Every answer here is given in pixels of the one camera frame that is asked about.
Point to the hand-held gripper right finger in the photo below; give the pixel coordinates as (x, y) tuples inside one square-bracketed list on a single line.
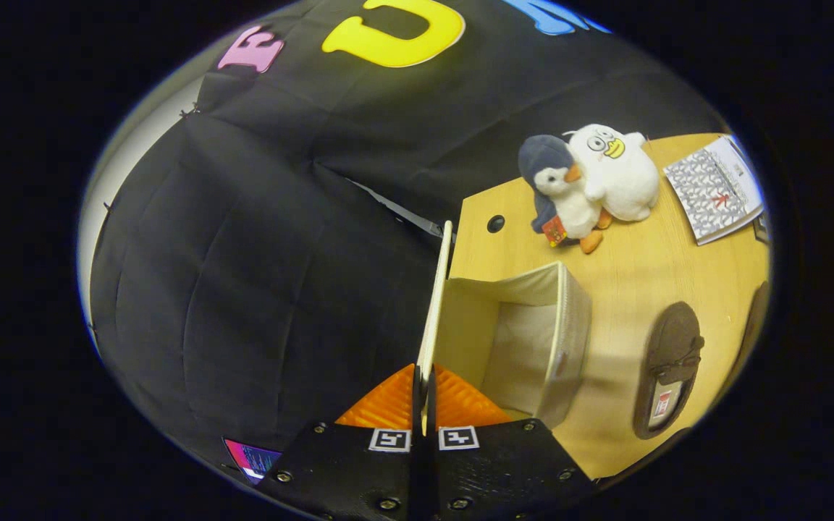
[(504, 467)]

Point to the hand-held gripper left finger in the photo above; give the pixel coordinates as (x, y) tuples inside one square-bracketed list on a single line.
[(344, 470)]

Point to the beige fabric storage box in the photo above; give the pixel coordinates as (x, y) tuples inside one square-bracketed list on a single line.
[(533, 340)]

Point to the brown fuzzy shoe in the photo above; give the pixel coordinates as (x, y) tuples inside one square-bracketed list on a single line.
[(756, 325), (670, 354)]

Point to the lit computer screen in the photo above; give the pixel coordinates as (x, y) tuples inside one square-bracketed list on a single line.
[(254, 457)]

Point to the grey white penguin plush toy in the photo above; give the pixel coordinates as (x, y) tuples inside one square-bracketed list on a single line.
[(565, 192)]

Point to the white duck plush toy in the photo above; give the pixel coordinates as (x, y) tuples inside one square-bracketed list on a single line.
[(623, 184)]

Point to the grey patterned book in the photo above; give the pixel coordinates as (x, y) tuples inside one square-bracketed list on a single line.
[(714, 192)]

